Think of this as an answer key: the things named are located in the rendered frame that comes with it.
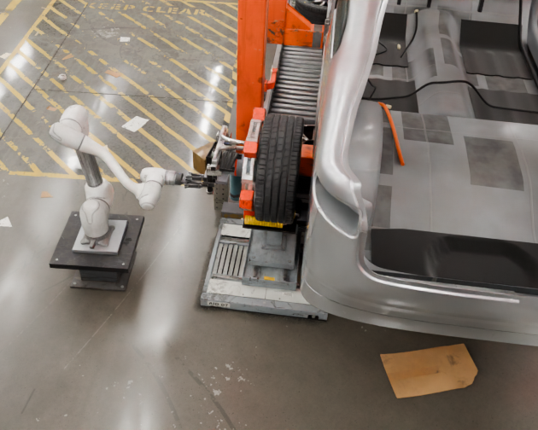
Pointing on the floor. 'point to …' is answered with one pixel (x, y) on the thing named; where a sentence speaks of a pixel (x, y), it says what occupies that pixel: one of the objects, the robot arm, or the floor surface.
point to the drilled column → (219, 195)
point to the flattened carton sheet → (429, 370)
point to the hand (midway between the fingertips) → (209, 182)
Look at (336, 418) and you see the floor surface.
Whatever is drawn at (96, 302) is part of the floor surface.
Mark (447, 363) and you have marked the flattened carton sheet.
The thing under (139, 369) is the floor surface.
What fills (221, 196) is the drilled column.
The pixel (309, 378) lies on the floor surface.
